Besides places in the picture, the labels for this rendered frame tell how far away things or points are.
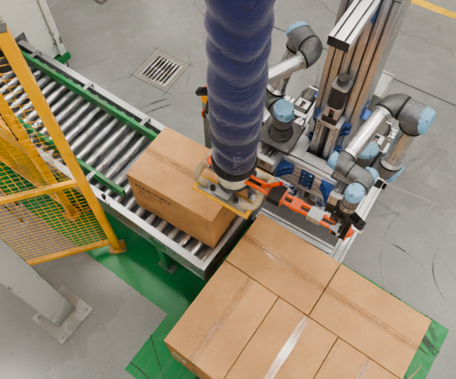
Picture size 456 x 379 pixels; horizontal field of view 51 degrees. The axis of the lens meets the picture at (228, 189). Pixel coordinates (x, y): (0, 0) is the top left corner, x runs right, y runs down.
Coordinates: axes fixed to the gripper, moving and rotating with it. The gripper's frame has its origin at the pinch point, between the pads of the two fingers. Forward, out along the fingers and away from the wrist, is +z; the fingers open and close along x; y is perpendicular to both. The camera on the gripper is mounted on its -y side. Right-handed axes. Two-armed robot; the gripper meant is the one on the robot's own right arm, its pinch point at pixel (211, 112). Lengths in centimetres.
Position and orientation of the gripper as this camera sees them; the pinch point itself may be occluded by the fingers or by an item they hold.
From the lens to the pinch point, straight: 264.1
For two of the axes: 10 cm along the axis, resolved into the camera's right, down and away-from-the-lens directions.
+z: -0.1, 4.9, 8.7
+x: 5.3, -7.4, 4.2
